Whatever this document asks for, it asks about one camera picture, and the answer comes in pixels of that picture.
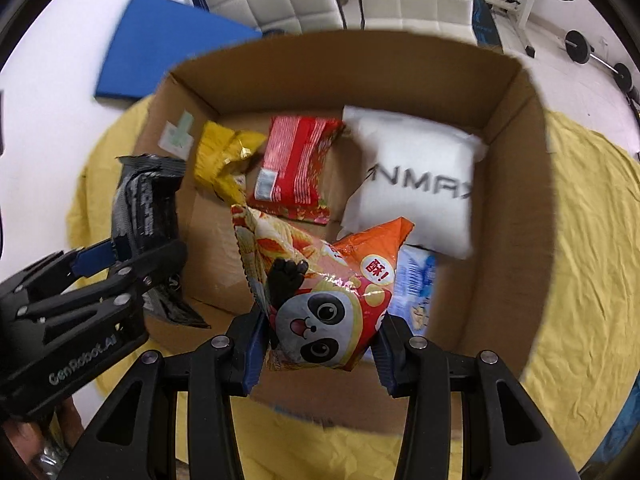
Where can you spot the white pillow packet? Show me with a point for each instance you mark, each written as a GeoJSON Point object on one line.
{"type": "Point", "coordinates": [415, 180]}

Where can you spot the person's left hand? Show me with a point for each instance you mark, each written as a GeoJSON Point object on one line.
{"type": "Point", "coordinates": [62, 417]}

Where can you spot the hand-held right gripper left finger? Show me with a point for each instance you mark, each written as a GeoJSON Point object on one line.
{"type": "Point", "coordinates": [220, 385]}

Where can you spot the black foil packet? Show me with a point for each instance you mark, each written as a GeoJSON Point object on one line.
{"type": "Point", "coordinates": [145, 200]}

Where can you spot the light blue packet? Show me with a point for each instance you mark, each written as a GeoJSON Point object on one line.
{"type": "Point", "coordinates": [417, 285]}

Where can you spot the yellow snack packet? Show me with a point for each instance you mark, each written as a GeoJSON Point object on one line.
{"type": "Point", "coordinates": [220, 160]}

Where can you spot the black weight bench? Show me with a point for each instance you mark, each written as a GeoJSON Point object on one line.
{"type": "Point", "coordinates": [485, 20]}

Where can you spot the cardboard box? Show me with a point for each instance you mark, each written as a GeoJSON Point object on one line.
{"type": "Point", "coordinates": [515, 210]}

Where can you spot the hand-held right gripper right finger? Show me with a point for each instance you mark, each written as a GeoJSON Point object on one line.
{"type": "Point", "coordinates": [425, 385]}

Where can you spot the red snack packet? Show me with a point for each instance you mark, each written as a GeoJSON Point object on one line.
{"type": "Point", "coordinates": [295, 165]}

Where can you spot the yellow cloth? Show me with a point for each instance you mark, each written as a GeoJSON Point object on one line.
{"type": "Point", "coordinates": [595, 260]}

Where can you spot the short barbell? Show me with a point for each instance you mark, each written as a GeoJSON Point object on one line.
{"type": "Point", "coordinates": [577, 45]}

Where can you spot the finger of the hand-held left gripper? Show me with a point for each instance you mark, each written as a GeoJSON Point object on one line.
{"type": "Point", "coordinates": [140, 272]}
{"type": "Point", "coordinates": [92, 259]}

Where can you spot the orange panda snack packet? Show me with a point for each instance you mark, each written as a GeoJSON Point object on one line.
{"type": "Point", "coordinates": [320, 280]}

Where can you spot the blue foam mat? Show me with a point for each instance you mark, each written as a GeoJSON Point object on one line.
{"type": "Point", "coordinates": [165, 45]}

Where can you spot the white squat rack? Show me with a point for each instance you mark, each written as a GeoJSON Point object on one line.
{"type": "Point", "coordinates": [525, 15]}

